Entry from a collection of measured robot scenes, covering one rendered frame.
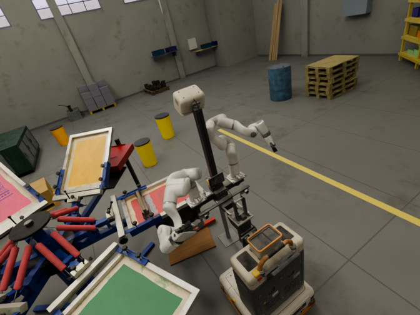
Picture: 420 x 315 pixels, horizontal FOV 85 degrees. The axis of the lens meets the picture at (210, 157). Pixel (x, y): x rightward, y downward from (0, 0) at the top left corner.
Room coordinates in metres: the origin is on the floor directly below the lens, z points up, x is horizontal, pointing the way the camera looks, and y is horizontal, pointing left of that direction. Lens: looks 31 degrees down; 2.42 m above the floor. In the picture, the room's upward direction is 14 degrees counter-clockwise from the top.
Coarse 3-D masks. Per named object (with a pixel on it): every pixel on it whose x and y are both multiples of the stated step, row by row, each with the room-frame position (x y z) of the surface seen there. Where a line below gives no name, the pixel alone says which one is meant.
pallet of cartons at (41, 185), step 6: (42, 180) 4.19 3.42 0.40; (36, 186) 3.99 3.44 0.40; (42, 186) 3.92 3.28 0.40; (48, 186) 4.04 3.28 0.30; (42, 192) 3.70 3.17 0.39; (48, 192) 3.74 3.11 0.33; (54, 192) 4.04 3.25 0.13; (48, 198) 3.71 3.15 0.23; (54, 204) 3.78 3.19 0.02; (48, 210) 3.64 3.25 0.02
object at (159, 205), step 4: (184, 196) 1.84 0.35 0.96; (188, 196) 1.82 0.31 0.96; (160, 200) 1.88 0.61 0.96; (180, 200) 1.80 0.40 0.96; (156, 204) 1.83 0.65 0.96; (160, 204) 1.81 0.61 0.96; (156, 208) 1.77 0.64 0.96; (160, 208) 1.75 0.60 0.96; (136, 212) 1.78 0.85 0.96; (140, 212) 1.77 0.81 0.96; (160, 212) 1.69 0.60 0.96; (136, 216) 1.72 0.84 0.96; (140, 216) 1.71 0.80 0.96; (148, 216) 1.68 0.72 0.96; (140, 220) 1.66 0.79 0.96; (144, 220) 1.64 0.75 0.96
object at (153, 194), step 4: (160, 188) 2.09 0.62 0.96; (152, 192) 2.04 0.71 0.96; (152, 196) 1.98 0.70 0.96; (156, 196) 1.96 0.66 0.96; (132, 200) 2.00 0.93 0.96; (136, 200) 1.98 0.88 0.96; (152, 200) 1.91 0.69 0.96; (156, 200) 1.90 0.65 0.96; (132, 204) 1.92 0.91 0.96; (136, 204) 1.91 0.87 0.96; (132, 208) 1.86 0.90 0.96; (136, 208) 1.85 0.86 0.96; (140, 208) 1.83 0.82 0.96
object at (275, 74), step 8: (280, 64) 6.55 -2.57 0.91; (288, 64) 6.32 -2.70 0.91; (272, 72) 6.26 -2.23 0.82; (280, 72) 6.13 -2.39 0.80; (288, 72) 6.14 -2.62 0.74; (272, 80) 6.27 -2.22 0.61; (280, 80) 6.13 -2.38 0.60; (288, 80) 6.13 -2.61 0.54; (272, 88) 6.29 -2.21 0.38; (280, 88) 6.14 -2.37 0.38; (288, 88) 6.13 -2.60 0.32; (272, 96) 6.32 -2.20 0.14; (280, 96) 6.14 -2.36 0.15; (288, 96) 6.13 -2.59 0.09
